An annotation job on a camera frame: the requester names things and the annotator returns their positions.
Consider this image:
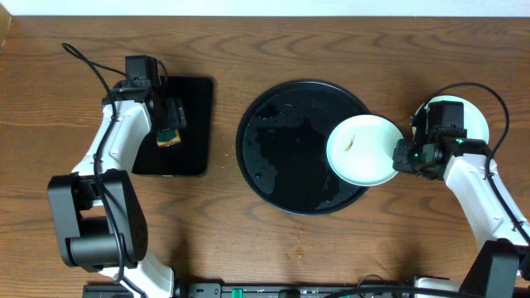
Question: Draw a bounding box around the light blue plate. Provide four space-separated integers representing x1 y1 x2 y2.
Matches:
412 95 489 143

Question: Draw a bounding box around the green and yellow sponge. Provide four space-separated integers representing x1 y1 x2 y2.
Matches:
157 129 181 147

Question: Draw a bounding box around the pale blue plate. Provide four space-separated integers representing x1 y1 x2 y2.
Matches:
325 114 403 187

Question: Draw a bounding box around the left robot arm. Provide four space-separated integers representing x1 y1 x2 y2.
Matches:
47 55 179 297

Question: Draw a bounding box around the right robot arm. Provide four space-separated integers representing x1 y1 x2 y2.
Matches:
393 95 529 297

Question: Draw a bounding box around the black rectangular tray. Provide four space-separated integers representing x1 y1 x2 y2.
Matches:
132 76 214 176

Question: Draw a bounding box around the black round tray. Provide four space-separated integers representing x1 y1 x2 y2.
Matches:
235 79 369 215

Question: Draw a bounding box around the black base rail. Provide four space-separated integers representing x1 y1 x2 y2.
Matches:
81 273 469 298

